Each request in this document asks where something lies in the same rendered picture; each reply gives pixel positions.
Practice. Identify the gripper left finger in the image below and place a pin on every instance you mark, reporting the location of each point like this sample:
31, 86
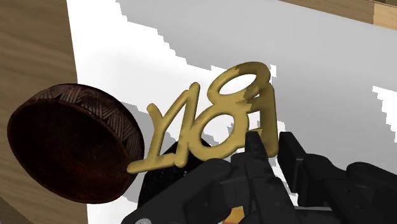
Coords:
214, 186

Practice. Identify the dark brown carved bowl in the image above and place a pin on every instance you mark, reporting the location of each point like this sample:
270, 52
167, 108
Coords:
71, 145

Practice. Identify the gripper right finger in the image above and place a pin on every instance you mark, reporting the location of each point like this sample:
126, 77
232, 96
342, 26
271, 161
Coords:
335, 192

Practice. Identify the gold letter sculpture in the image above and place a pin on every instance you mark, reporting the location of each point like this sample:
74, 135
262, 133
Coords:
189, 130

